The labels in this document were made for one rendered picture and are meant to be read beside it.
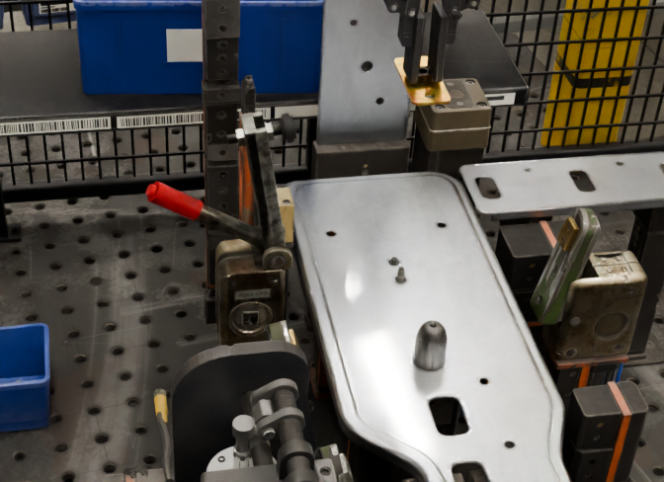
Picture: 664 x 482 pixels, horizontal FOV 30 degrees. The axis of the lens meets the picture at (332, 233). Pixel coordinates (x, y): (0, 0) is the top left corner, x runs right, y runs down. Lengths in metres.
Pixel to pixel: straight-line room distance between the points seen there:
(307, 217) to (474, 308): 0.23
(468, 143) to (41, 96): 0.54
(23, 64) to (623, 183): 0.78
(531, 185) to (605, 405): 0.36
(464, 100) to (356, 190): 0.19
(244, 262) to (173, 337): 0.45
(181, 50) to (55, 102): 0.17
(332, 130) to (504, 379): 0.44
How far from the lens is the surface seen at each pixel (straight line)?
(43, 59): 1.68
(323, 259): 1.37
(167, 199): 1.22
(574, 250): 1.29
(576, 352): 1.38
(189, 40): 1.55
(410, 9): 1.15
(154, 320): 1.74
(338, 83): 1.50
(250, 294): 1.29
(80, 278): 1.82
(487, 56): 1.71
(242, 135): 1.19
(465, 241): 1.41
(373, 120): 1.54
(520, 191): 1.51
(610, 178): 1.56
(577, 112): 2.03
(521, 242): 1.46
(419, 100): 1.17
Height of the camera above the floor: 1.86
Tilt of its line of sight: 38 degrees down
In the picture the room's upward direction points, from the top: 4 degrees clockwise
